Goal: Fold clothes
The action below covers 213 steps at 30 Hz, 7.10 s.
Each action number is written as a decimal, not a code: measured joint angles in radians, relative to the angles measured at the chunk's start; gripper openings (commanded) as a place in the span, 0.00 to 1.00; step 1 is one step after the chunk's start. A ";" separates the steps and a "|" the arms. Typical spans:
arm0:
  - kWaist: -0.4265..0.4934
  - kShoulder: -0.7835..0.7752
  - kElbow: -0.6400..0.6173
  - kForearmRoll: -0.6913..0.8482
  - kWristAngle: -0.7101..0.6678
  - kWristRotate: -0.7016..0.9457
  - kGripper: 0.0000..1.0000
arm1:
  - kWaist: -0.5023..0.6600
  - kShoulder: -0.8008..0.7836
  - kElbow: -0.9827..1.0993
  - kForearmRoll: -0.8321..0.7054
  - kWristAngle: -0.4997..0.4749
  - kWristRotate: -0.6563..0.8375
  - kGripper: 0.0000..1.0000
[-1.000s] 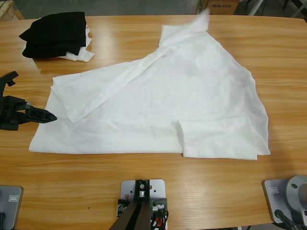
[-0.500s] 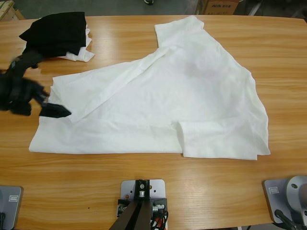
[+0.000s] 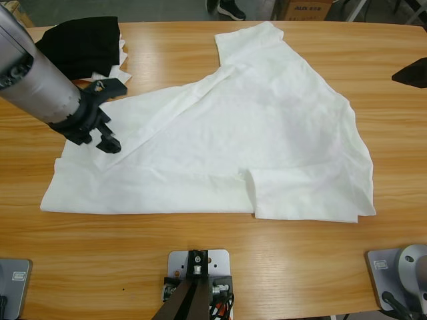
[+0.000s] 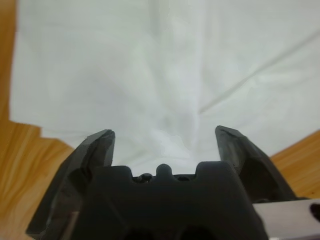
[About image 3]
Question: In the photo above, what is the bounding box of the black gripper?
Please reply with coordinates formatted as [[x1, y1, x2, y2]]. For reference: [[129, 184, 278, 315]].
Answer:
[[48, 89, 122, 155]]

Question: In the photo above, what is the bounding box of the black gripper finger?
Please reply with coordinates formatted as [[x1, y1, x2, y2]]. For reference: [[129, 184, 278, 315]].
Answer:
[[391, 57, 427, 77], [392, 71, 427, 89]]

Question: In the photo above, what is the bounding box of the white T-shirt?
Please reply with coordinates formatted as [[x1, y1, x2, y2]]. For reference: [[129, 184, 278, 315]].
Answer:
[[39, 21, 377, 224]]

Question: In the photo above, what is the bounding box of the pale folded garment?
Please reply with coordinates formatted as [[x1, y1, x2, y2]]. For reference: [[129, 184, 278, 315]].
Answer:
[[71, 33, 133, 84]]

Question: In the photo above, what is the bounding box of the black folded garment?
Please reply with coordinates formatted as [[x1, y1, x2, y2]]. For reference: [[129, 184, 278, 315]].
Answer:
[[35, 15, 121, 81]]

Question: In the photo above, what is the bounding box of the cardboard box with AUX print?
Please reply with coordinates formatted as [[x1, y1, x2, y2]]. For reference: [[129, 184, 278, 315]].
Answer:
[[283, 0, 334, 21]]

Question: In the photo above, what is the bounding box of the wooden crate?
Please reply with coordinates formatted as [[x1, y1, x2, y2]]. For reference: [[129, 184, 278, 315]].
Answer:
[[6, 0, 35, 29]]

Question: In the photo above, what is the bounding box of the white metal frame leg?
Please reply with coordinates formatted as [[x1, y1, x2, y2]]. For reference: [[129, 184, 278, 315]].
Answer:
[[345, 0, 367, 23]]

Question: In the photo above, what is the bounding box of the white mount plate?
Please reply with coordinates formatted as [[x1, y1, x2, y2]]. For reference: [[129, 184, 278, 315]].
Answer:
[[166, 249, 233, 278]]

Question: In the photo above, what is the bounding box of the grey base plate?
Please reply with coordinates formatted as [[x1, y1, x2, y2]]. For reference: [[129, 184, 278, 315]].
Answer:
[[0, 258, 33, 320], [366, 248, 403, 311]]

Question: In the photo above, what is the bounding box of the dark camera post with bracket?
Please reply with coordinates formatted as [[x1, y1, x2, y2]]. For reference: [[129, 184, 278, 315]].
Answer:
[[151, 249, 236, 320]]

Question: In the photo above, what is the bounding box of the orange cable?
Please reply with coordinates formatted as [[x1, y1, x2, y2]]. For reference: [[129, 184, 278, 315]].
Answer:
[[209, 301, 231, 320]]

